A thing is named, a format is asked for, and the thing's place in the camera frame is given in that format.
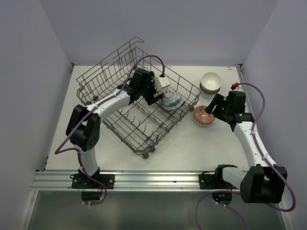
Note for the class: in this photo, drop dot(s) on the aluminium mounting rail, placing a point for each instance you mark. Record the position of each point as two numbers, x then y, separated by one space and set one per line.
139 181

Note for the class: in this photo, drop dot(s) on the plain white bowl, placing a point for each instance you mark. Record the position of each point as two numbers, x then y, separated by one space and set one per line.
211 96

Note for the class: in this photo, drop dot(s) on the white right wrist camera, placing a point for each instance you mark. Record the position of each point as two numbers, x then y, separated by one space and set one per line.
236 87

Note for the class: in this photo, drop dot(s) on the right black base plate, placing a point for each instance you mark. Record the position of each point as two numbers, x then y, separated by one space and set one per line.
208 180

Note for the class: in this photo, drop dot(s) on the red dotted pattern bowl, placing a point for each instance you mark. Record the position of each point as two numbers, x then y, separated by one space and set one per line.
208 92

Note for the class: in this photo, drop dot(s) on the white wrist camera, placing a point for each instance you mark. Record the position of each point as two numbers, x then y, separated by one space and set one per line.
236 87
161 83

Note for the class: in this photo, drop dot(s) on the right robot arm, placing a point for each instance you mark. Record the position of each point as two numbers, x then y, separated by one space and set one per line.
264 181

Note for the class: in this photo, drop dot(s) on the blue zigzag bowl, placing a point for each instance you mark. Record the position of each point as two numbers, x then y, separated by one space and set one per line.
201 116

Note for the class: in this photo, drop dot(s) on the grey wire dish rack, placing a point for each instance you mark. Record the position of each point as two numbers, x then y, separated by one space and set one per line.
140 126

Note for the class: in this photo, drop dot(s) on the red lattice bowl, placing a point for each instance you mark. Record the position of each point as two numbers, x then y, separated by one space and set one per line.
163 92

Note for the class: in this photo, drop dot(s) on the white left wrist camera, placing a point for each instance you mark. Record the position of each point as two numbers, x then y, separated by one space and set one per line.
161 83

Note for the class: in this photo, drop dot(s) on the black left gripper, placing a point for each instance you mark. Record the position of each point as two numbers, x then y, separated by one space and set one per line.
150 99

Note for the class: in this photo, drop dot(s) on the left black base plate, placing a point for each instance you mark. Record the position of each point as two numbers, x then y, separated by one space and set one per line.
81 181

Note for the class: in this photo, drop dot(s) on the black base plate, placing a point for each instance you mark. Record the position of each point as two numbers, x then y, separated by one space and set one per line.
208 180
81 181

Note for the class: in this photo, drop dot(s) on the blue floral white bowl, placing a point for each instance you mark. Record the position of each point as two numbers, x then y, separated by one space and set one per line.
172 101

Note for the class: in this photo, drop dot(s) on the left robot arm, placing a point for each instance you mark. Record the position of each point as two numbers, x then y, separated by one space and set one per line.
83 130

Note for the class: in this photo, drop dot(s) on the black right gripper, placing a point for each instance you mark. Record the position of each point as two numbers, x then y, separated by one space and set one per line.
218 99

